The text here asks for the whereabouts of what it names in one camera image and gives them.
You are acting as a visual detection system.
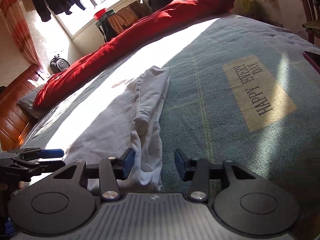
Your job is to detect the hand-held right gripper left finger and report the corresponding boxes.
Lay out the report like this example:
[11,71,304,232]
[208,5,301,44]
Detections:
[54,148,135,202]

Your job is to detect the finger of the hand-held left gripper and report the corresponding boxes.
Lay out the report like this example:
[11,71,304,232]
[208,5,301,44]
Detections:
[7,147,64,161]
[11,158,67,175]

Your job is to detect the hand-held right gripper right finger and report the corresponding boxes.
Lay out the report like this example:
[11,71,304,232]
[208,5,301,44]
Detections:
[174,149,258,202]

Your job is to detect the white printed t-shirt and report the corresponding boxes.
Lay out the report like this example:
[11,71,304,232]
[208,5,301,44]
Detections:
[62,66,171,192]

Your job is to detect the orange hanging clothes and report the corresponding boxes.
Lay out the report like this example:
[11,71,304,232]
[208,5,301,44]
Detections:
[107,5,139,34]

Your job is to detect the row of hanging clothes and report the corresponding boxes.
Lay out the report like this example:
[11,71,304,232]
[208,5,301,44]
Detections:
[22,0,93,22]

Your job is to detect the grey pillow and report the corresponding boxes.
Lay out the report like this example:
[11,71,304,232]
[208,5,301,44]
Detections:
[17,84,47,119]

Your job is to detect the wooden headboard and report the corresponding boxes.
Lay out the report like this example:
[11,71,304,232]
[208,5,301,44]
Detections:
[0,64,49,152]

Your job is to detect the green plaid bed sheet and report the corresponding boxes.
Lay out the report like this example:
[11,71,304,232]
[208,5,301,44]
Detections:
[20,14,320,230]

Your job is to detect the dark backpack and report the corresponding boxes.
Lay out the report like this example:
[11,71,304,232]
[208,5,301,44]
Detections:
[49,55,70,73]

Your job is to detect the dark hanging garment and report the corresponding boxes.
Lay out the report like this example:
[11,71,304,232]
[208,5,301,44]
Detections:
[97,21,118,43]

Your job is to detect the red quilt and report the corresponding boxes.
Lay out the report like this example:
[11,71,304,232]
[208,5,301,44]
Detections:
[32,0,235,110]

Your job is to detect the window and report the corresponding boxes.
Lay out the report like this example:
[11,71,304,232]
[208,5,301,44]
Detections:
[56,0,147,37]

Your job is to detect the red plastic basin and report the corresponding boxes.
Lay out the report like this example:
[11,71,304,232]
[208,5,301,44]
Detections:
[94,8,108,20]

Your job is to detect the purple smartphone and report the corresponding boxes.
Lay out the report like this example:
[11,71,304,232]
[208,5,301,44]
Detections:
[302,51,320,74]

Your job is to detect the yellow-green plastic bag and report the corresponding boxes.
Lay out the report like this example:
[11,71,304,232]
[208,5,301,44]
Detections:
[240,0,258,15]

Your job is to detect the wooden chair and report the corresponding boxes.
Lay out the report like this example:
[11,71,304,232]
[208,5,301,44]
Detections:
[301,0,320,45]

